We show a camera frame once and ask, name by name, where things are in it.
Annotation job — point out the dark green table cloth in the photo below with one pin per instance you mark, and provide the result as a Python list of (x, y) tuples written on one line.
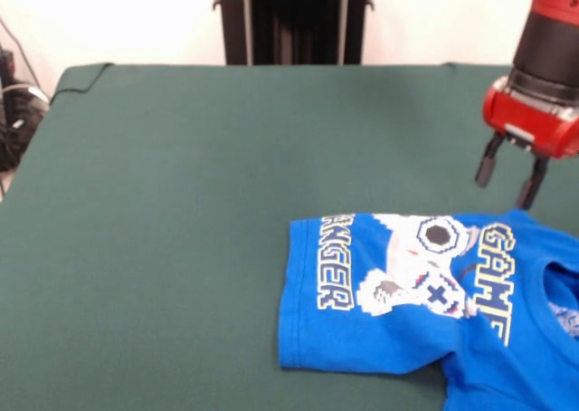
[(181, 203)]

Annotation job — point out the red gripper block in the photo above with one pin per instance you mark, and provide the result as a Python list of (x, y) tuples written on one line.
[(529, 121)]

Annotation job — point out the blue printed t-shirt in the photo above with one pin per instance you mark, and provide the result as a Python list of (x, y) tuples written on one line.
[(362, 338)]

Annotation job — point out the small black box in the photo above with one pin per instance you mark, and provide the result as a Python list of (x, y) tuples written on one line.
[(6, 67)]

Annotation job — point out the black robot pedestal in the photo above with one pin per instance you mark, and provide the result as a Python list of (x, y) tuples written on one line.
[(294, 21)]

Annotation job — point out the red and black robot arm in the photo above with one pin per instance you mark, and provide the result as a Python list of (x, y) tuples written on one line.
[(552, 35)]

